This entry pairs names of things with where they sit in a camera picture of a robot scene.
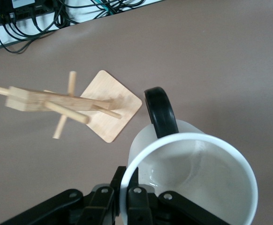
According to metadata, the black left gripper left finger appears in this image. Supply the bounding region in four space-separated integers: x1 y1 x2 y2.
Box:
0 165 128 225

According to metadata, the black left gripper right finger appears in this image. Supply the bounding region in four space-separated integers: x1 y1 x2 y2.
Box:
126 169 231 225

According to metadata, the white cup black handle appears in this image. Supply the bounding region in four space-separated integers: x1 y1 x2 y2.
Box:
119 86 259 225

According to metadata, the wooden mug tree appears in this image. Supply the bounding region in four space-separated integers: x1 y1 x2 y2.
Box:
0 70 143 144

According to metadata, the black electronics box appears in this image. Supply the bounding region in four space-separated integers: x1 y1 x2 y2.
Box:
0 0 55 28

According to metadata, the black looped cable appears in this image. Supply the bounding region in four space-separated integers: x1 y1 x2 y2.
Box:
0 22 55 55

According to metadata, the teal cable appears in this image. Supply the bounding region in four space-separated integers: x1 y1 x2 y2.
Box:
95 0 115 15

